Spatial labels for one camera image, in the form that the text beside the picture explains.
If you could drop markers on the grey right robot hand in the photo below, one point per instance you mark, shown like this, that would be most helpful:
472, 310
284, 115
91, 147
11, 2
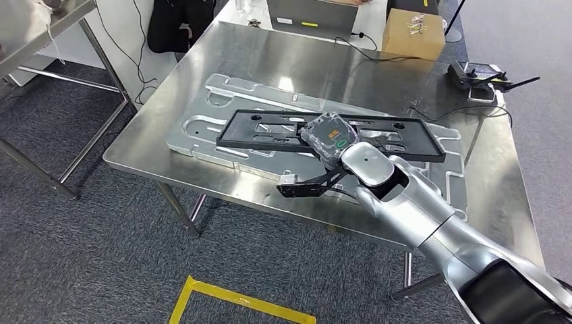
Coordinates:
330, 136

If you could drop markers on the black plastic plate frame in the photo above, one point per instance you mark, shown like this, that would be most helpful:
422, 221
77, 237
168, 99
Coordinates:
237, 132

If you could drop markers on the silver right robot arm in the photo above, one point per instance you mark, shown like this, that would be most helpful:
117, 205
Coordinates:
424, 214

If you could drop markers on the stainless steel workbench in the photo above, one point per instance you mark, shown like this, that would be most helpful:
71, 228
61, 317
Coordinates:
277, 58

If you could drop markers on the grey laptop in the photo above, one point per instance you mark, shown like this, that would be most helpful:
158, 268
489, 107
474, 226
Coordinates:
313, 20

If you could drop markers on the brown cardboard box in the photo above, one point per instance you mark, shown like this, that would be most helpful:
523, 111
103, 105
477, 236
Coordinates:
411, 44

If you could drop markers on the embossed aluminium panel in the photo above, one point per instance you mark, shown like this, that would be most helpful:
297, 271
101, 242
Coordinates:
201, 129

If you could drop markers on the person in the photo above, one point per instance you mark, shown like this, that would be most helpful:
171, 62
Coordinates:
351, 2

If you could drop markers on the black box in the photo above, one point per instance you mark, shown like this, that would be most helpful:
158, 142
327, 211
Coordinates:
411, 4

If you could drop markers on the black remote controller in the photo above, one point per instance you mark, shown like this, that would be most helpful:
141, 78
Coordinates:
478, 73

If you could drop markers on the black fabric bag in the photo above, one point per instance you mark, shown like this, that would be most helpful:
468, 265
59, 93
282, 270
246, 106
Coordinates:
178, 27

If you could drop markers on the small steel side table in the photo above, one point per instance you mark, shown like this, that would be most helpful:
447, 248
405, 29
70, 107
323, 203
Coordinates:
73, 10

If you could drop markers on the white cloth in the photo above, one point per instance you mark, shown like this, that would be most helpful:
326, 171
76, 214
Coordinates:
22, 20

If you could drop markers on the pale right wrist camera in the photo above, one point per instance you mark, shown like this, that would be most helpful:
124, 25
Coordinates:
288, 180

